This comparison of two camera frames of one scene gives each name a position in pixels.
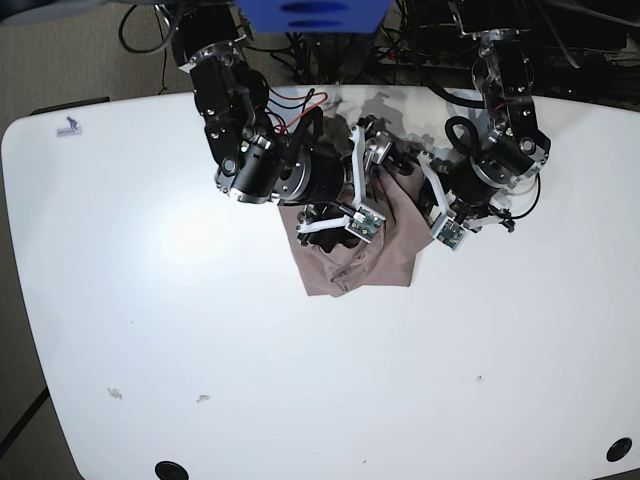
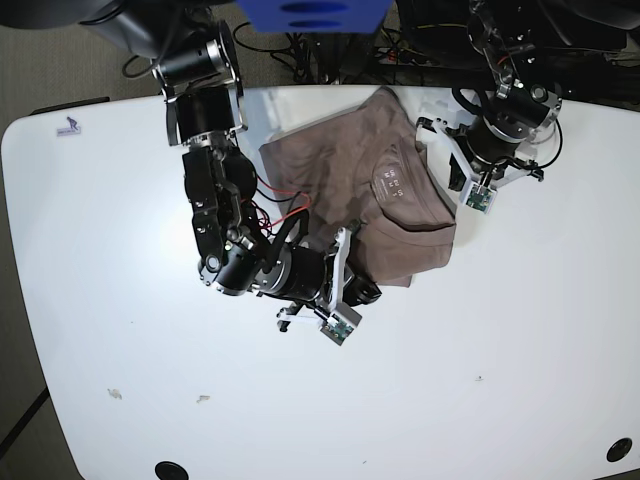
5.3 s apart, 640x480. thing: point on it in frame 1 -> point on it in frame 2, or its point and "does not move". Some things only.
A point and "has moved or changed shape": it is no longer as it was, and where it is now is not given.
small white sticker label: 71,131 does not move
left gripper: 440,204 -> 485,154
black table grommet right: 619,449 does not move
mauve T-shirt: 389,258 has moved or changed shape
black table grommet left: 169,470 does not move
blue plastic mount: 315,16 does not move
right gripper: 371,145 -> 317,278
